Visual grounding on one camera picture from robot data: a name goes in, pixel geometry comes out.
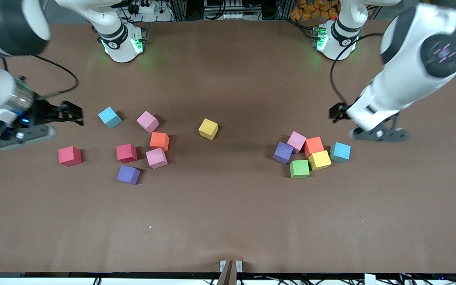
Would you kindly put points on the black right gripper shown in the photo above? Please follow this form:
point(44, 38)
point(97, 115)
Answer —
point(42, 111)

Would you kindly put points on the orange foam cube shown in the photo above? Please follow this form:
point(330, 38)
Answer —
point(159, 141)
point(314, 145)

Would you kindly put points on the pink foam cube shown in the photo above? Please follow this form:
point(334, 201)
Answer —
point(156, 158)
point(147, 121)
point(296, 141)

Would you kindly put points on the purple foam cube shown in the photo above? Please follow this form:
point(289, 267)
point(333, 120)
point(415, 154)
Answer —
point(128, 174)
point(283, 152)

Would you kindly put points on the green foam cube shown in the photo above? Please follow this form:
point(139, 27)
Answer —
point(299, 169)

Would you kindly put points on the red foam cube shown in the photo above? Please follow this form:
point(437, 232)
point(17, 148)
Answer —
point(69, 156)
point(127, 153)

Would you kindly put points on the yellow foam cube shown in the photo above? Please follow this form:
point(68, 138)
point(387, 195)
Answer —
point(320, 160)
point(208, 129)

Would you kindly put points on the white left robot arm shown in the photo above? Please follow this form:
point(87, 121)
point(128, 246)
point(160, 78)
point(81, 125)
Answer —
point(406, 79)

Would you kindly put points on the blue foam cube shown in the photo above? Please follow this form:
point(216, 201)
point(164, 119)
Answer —
point(109, 116)
point(340, 152)

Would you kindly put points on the pile of orange items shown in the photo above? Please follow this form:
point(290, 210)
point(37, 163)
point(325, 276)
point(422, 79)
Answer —
point(311, 10)

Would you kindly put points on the white power strip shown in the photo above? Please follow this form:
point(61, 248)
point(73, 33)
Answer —
point(145, 8)

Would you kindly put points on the brown table cover sheet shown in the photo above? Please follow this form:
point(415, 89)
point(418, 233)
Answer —
point(228, 198)

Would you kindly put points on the white socket bar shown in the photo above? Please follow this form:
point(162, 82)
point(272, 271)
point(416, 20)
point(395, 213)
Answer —
point(234, 16)

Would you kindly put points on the white label tag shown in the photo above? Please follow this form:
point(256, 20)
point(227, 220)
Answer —
point(369, 280)

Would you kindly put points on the brown wooden strip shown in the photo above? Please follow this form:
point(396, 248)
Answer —
point(228, 275)

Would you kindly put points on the aluminium frame post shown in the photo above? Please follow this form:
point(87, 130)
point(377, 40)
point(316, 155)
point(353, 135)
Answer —
point(179, 8)
point(285, 8)

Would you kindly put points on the small metal bracket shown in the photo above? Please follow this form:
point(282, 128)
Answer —
point(222, 265)

